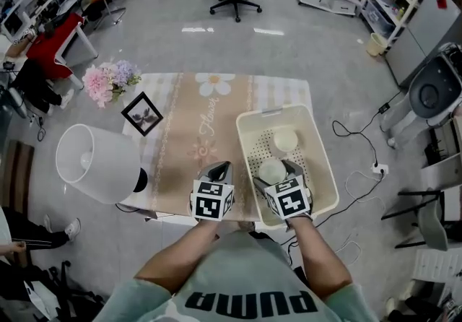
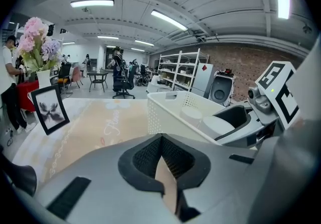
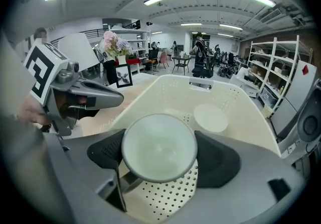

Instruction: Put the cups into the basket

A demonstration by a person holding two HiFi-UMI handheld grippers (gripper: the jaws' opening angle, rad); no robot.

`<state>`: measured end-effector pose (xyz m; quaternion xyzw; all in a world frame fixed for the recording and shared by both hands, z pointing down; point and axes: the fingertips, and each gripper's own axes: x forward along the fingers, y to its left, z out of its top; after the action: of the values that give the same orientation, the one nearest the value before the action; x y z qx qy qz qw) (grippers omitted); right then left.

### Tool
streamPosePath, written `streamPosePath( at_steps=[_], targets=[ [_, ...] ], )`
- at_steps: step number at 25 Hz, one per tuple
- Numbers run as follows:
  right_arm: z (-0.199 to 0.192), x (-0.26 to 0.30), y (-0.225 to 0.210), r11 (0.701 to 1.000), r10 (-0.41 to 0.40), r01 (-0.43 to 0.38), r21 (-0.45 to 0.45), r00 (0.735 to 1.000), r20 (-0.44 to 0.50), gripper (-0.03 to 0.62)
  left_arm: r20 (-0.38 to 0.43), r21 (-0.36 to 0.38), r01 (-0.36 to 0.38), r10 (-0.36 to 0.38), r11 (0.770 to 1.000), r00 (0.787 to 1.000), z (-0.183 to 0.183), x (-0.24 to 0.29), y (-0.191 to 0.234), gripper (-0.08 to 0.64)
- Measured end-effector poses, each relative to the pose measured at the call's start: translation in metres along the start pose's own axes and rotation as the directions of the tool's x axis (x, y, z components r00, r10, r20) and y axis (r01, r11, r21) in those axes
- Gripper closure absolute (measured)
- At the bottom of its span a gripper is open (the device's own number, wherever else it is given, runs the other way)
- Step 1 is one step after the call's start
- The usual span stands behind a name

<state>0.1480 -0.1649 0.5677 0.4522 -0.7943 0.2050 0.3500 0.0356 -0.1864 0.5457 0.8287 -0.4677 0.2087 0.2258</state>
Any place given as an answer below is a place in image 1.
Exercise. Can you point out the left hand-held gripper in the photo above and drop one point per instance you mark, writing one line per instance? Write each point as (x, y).
(209, 201)

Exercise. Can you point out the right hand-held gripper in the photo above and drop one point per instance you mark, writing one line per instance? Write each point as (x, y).
(288, 199)

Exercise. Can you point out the cream mug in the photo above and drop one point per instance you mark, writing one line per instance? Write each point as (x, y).
(272, 170)
(285, 140)

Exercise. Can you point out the cream perforated plastic basket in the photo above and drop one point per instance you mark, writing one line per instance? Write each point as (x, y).
(321, 176)

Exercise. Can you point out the person's left forearm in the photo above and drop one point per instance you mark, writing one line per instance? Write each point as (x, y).
(177, 259)

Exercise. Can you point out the person's right forearm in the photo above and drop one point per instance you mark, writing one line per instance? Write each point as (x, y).
(321, 259)

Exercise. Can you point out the floral cloth covered table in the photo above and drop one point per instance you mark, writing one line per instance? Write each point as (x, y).
(180, 133)

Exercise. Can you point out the person's pale green shirt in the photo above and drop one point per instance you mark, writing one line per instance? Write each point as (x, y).
(249, 270)

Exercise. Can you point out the white power strip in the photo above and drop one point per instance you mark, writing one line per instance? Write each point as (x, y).
(380, 169)

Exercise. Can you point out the white table lamp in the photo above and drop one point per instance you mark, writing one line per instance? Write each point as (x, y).
(108, 165)

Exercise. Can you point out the pink purple flower bouquet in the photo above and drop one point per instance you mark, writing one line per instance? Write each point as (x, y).
(97, 82)

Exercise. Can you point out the cream waste bin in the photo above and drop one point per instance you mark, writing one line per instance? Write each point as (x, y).
(375, 46)

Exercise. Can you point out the grey floor machine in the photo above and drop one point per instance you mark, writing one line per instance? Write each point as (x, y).
(433, 89)

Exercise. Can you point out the white slatted panel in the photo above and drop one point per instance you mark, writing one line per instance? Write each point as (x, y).
(436, 264)

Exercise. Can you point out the clear plastic bin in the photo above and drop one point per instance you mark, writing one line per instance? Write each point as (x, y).
(379, 19)

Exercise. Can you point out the black swivel chair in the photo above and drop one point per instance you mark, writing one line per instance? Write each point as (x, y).
(65, 291)

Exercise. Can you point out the brown floor mat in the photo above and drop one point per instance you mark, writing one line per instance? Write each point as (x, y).
(18, 169)

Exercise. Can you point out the grey metal cabinet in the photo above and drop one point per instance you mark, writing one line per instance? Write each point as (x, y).
(426, 31)

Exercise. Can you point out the red cloth covered table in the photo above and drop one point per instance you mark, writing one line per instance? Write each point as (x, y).
(47, 50)

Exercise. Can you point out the black picture frame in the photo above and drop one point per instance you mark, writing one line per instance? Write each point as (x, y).
(141, 115)

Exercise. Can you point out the green chair black frame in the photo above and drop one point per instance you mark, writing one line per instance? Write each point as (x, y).
(433, 223)

